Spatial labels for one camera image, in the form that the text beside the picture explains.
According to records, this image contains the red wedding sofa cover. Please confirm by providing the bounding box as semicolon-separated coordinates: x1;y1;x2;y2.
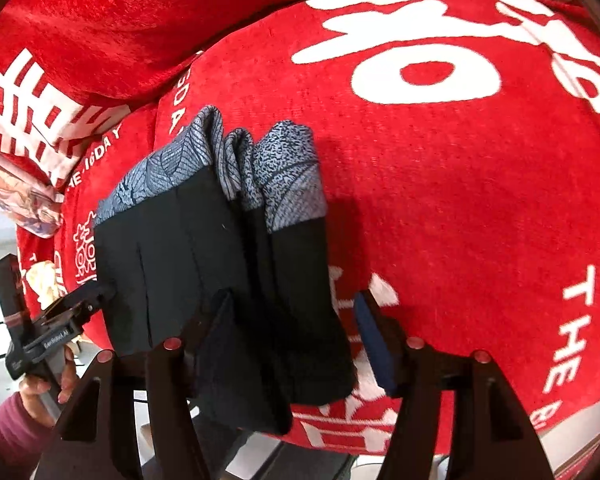
0;0;600;429

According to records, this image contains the person's left hand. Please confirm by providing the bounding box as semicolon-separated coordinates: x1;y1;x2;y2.
19;346;79;428

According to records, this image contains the black pants blue trim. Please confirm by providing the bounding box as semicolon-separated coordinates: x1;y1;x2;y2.
93;106;356;434

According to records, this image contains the yellow plush toy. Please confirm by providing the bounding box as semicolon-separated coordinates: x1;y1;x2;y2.
26;260;67;310

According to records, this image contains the printed picture pillow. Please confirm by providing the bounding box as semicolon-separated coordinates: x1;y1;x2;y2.
0;154;65;238

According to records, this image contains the pink sleeve forearm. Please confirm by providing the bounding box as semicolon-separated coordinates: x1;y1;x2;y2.
0;393;53;479

